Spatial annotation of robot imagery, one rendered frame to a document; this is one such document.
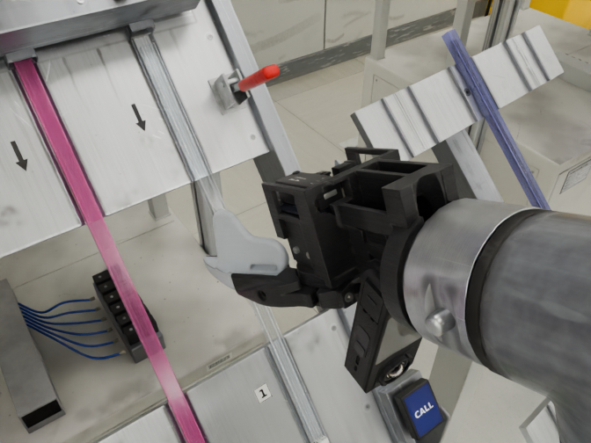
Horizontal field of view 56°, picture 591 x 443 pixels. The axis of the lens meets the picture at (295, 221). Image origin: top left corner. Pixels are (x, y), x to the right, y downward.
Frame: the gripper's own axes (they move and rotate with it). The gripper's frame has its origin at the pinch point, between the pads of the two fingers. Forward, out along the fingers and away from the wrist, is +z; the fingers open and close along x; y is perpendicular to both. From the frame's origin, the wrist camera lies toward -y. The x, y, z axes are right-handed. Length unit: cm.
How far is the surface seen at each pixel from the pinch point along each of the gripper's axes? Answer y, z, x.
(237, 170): -30, 163, -66
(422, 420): -25.1, -0.6, -9.8
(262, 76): 12.4, 3.9, -5.3
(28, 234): 5.5, 12.4, 16.3
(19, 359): -16, 43, 23
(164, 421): -14.2, 7.1, 12.7
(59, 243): -9, 68, 11
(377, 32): 9, 85, -86
